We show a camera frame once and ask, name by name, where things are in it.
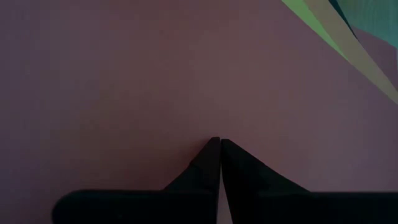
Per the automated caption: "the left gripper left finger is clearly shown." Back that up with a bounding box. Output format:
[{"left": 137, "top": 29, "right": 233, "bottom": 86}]
[{"left": 51, "top": 136, "right": 221, "bottom": 224}]

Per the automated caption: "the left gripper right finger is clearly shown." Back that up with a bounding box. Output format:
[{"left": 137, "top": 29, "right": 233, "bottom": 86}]
[{"left": 221, "top": 139, "right": 398, "bottom": 224}]

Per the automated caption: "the orange paper sheet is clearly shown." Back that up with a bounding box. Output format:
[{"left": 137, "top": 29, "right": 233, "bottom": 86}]
[{"left": 303, "top": 0, "right": 398, "bottom": 105}]

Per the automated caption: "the yellow paper sheet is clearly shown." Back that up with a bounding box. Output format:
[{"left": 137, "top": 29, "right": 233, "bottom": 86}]
[{"left": 281, "top": 0, "right": 349, "bottom": 62}]

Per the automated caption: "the black paper sheet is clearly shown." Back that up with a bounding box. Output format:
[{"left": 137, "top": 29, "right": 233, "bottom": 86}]
[{"left": 328, "top": 0, "right": 360, "bottom": 41}]

